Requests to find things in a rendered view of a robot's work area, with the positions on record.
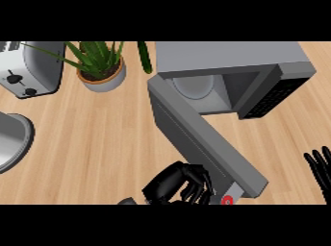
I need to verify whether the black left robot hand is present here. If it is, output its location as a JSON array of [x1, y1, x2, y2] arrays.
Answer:
[[140, 160, 217, 206]]

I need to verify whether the grey microwave door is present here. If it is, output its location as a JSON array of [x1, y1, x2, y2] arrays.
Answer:
[[146, 74, 272, 200]]

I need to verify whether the grey microwave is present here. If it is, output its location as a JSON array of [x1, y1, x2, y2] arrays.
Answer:
[[154, 40, 318, 121]]

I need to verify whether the green plant in pot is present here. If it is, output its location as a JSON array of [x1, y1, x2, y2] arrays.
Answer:
[[21, 40, 155, 93]]

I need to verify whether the grey rounded metal appliance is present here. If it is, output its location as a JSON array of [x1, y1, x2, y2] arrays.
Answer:
[[0, 103, 37, 179]]

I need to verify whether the silver toaster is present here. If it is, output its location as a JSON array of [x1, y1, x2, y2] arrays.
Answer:
[[0, 40, 68, 100]]

